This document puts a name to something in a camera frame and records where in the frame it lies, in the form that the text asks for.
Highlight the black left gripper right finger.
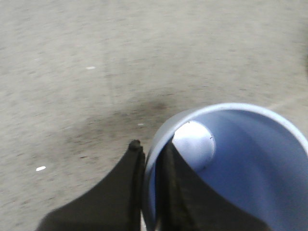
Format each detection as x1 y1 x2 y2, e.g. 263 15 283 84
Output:
155 141 270 231

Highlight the blue plastic cup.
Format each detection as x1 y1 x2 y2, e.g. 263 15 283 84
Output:
142 103 308 231

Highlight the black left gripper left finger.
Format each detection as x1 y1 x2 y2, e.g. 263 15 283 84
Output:
36 140 145 231

